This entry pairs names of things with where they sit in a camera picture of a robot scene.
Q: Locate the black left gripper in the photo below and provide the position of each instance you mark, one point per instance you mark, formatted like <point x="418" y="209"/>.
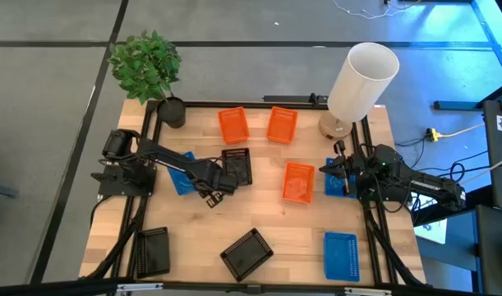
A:
<point x="217" y="178"/>

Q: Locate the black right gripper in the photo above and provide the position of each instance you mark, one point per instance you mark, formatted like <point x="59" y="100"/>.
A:
<point x="359" y="168"/>

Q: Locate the blue plastic basket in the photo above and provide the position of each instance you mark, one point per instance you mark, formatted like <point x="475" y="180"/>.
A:
<point x="342" y="257"/>
<point x="334" y="187"/>
<point x="180" y="183"/>

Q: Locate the orange plastic basket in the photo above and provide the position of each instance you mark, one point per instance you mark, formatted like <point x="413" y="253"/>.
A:
<point x="282" y="125"/>
<point x="233" y="125"/>
<point x="298" y="183"/>

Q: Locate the black plastic basket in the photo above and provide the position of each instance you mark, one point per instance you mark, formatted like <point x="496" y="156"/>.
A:
<point x="153" y="252"/>
<point x="239" y="164"/>
<point x="246" y="255"/>

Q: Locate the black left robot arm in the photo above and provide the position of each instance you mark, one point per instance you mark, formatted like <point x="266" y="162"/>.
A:
<point x="168" y="158"/>

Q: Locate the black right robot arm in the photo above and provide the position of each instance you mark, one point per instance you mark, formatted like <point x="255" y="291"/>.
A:
<point x="433" y="186"/>

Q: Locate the black flat bar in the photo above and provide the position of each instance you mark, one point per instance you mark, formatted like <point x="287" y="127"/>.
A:
<point x="291" y="98"/>

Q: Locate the white shade wooden base lamp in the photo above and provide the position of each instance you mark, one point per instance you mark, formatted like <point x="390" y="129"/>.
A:
<point x="361" y="82"/>

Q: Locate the white paper sheet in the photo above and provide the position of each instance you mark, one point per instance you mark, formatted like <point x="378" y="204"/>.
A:
<point x="433" y="232"/>

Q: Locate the black stand leg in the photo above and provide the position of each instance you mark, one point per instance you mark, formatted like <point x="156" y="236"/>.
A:
<point x="456" y="105"/>

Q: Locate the green plant in black pot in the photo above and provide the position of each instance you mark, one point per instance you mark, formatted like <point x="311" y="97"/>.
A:
<point x="145" y="66"/>

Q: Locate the black cabinet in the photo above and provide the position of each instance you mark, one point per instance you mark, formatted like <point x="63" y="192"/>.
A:
<point x="501" y="172"/>

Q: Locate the black equipment case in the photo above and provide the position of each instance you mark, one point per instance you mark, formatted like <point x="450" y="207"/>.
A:
<point x="493" y="255"/>

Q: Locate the black beam with silver brackets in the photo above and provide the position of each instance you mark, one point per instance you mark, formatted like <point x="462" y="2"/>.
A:
<point x="49" y="288"/>

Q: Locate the black aluminium table frame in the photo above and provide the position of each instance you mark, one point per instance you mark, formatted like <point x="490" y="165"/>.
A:
<point x="234" y="104"/>

